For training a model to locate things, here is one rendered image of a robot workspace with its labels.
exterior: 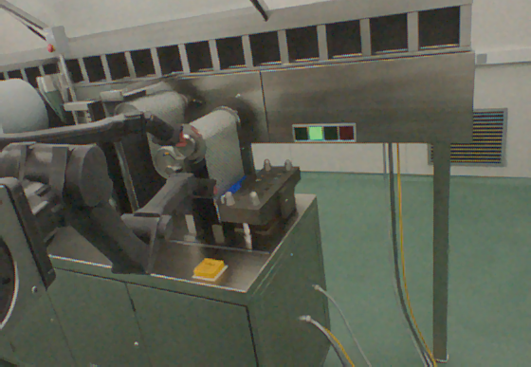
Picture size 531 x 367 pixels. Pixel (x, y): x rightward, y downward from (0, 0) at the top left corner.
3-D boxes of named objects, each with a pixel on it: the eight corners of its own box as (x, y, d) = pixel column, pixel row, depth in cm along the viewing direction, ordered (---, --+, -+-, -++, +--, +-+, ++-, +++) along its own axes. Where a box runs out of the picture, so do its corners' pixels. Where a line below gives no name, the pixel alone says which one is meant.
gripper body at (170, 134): (179, 144, 127) (165, 136, 121) (155, 144, 132) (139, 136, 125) (184, 126, 129) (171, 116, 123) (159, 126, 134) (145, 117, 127)
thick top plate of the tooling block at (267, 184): (221, 221, 143) (218, 206, 141) (266, 177, 177) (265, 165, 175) (261, 225, 136) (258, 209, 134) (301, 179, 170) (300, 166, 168)
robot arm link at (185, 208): (196, 176, 122) (168, 175, 122) (193, 214, 120) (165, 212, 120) (202, 181, 134) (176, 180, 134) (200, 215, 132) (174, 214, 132)
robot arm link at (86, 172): (160, 284, 84) (113, 283, 84) (170, 224, 90) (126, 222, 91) (73, 190, 45) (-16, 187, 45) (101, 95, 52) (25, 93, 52)
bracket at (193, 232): (183, 239, 150) (165, 162, 139) (193, 230, 155) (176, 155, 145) (194, 240, 148) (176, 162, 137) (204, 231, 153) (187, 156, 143)
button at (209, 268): (194, 276, 125) (192, 270, 125) (207, 264, 131) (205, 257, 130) (213, 280, 122) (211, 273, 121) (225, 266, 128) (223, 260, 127)
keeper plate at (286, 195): (282, 217, 152) (278, 192, 148) (291, 206, 160) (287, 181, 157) (287, 218, 151) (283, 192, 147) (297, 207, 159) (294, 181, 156)
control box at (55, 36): (45, 56, 155) (37, 28, 152) (62, 53, 160) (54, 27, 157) (55, 54, 151) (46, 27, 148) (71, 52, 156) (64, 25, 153)
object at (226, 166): (214, 205, 147) (205, 158, 141) (244, 180, 166) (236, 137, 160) (215, 205, 147) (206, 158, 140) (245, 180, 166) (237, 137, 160)
